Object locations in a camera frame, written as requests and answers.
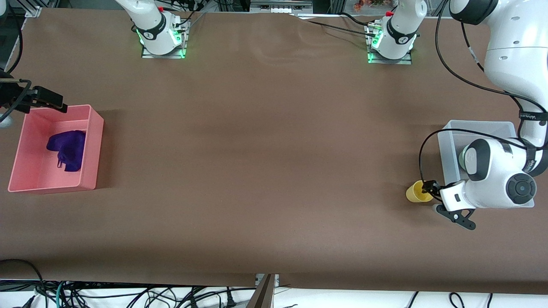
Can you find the green bowl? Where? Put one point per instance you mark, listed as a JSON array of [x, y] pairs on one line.
[[462, 157]]

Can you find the clear plastic bin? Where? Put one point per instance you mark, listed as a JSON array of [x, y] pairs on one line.
[[447, 156]]

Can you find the purple cloth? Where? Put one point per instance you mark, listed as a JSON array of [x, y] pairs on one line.
[[70, 147]]

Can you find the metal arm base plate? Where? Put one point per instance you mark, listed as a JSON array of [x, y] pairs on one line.
[[387, 60], [147, 54]]

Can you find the pink plastic bin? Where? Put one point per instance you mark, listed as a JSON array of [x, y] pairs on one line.
[[92, 171]]

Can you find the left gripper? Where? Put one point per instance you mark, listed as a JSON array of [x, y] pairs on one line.
[[430, 187]]

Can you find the yellow cup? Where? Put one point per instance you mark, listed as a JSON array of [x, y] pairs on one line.
[[413, 194]]

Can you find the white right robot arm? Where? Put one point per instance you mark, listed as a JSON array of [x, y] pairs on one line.
[[150, 21]]

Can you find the brown table cover sheet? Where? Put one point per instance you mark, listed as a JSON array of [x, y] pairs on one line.
[[274, 179]]

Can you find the aluminium frame profile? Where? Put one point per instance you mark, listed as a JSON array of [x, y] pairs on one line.
[[40, 8]]

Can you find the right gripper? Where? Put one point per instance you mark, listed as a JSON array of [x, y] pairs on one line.
[[9, 95]]

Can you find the white power strip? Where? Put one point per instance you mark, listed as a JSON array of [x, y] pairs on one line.
[[278, 6]]

